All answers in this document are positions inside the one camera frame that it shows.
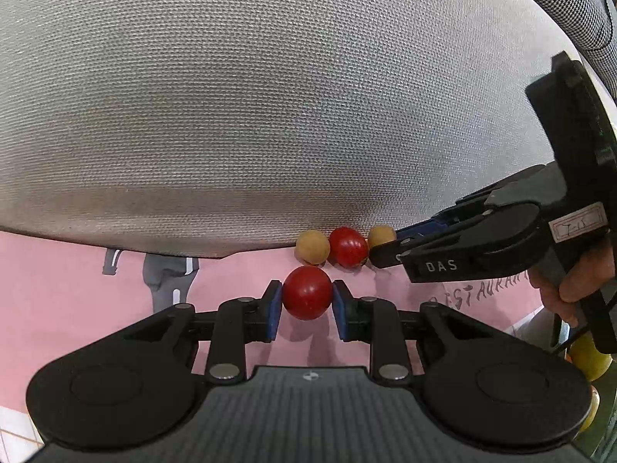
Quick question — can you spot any tan longan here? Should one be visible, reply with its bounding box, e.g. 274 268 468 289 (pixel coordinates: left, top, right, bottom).
295 230 330 265
367 225 396 249

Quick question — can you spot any red cherry tomato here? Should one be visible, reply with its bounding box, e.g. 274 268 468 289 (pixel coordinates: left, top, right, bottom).
329 227 369 270
282 265 334 321

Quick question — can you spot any yellow-green guava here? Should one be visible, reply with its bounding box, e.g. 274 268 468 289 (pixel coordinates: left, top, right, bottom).
567 332 613 382

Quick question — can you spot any person's right hand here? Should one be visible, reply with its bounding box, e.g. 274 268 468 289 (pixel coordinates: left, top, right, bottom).
528 237 615 327

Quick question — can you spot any green perforated colander bowl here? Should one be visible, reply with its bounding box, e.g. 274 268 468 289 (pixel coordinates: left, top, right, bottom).
510 307 571 351

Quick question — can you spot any pink checkered lemon cloth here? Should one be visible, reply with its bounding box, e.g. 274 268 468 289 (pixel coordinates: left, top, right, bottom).
0 229 546 463

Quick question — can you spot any houndstooth black white cushion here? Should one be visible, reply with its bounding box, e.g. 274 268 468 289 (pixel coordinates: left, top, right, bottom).
534 0 616 96

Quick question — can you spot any light grey fabric sofa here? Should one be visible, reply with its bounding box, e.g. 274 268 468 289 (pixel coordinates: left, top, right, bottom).
1 0 575 257

